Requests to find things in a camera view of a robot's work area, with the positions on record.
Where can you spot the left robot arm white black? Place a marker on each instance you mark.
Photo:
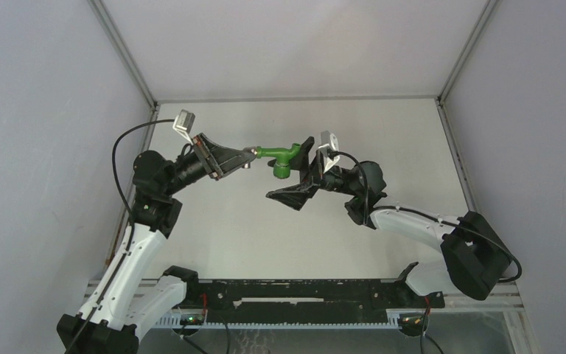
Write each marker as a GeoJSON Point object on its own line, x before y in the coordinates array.
{"type": "Point", "coordinates": [111, 321]}

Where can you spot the white slotted cable duct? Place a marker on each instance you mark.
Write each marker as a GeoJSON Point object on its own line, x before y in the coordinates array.
{"type": "Point", "coordinates": [177, 321]}

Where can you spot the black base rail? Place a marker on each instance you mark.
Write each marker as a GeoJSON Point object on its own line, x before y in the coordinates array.
{"type": "Point", "coordinates": [321, 301]}

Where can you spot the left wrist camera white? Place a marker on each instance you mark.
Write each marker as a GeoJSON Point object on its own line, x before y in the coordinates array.
{"type": "Point", "coordinates": [183, 123]}

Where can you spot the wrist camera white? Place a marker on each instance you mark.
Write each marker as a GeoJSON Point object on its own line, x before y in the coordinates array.
{"type": "Point", "coordinates": [183, 123]}
{"type": "Point", "coordinates": [327, 151]}

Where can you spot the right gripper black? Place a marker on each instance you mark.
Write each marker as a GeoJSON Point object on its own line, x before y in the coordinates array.
{"type": "Point", "coordinates": [296, 197]}

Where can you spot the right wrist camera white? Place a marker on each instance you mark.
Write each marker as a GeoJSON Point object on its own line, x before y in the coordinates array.
{"type": "Point", "coordinates": [327, 151]}

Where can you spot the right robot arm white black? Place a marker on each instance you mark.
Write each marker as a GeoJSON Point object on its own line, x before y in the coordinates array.
{"type": "Point", "coordinates": [474, 258]}

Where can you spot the green water faucet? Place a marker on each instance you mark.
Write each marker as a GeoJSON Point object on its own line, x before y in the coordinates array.
{"type": "Point", "coordinates": [282, 158]}

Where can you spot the silver metal elbow fitting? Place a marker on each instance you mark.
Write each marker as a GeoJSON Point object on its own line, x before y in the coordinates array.
{"type": "Point", "coordinates": [249, 154]}

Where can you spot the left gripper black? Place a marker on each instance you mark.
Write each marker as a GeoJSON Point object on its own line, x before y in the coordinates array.
{"type": "Point", "coordinates": [222, 161]}

